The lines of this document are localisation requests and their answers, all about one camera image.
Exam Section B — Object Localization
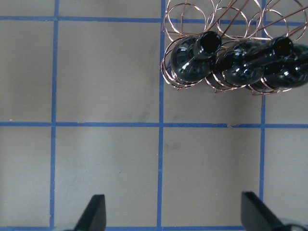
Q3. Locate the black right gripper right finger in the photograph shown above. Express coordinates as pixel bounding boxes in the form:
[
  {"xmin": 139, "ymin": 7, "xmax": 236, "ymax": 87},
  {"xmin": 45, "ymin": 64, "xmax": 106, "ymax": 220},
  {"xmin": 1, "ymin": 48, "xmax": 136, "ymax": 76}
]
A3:
[{"xmin": 241, "ymin": 192, "xmax": 286, "ymax": 231}]

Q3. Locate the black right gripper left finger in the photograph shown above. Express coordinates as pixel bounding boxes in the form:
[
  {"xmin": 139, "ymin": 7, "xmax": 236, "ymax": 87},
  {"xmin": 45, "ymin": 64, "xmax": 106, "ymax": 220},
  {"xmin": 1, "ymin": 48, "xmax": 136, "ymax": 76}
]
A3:
[{"xmin": 73, "ymin": 194, "xmax": 106, "ymax": 231}]

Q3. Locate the copper wire bottle basket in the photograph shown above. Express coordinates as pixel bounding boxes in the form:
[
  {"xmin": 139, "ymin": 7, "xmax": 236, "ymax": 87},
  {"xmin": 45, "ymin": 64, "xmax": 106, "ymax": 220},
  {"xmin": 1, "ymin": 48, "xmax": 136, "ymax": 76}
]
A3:
[{"xmin": 161, "ymin": 0, "xmax": 308, "ymax": 94}]

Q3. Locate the dark wine bottle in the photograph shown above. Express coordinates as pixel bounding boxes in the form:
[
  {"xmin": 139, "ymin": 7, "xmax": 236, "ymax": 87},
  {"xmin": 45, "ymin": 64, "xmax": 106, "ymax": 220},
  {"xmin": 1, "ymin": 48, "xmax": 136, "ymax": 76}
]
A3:
[
  {"xmin": 170, "ymin": 31, "xmax": 222, "ymax": 84},
  {"xmin": 261, "ymin": 44, "xmax": 308, "ymax": 90},
  {"xmin": 214, "ymin": 37, "xmax": 295, "ymax": 85}
]

